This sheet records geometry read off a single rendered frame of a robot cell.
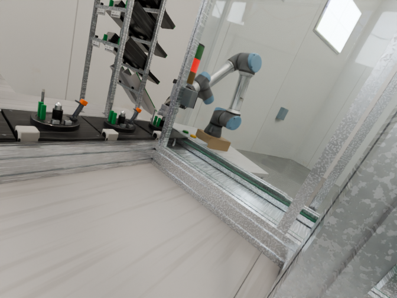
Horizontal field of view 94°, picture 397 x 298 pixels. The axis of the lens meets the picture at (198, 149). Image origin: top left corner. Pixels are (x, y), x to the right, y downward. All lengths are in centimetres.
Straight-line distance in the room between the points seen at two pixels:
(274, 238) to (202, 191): 28
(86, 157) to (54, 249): 31
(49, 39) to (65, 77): 54
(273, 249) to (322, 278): 47
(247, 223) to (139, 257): 35
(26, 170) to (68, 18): 330
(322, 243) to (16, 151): 66
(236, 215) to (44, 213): 54
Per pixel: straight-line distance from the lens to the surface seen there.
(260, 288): 61
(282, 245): 67
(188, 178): 76
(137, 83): 120
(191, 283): 52
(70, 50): 383
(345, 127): 59
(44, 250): 53
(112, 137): 80
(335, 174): 95
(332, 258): 21
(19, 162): 69
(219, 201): 70
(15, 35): 393
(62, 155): 71
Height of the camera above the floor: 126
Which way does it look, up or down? 17 degrees down
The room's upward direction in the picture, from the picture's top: 21 degrees clockwise
